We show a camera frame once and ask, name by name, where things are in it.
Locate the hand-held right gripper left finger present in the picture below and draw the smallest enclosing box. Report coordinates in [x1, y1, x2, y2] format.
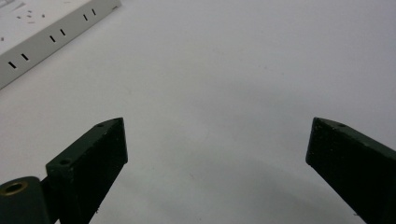
[45, 117, 129, 224]

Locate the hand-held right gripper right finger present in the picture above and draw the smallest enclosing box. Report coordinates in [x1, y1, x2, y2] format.
[304, 117, 396, 224]

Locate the white power strip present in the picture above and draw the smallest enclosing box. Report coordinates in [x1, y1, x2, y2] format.
[0, 0, 122, 91]

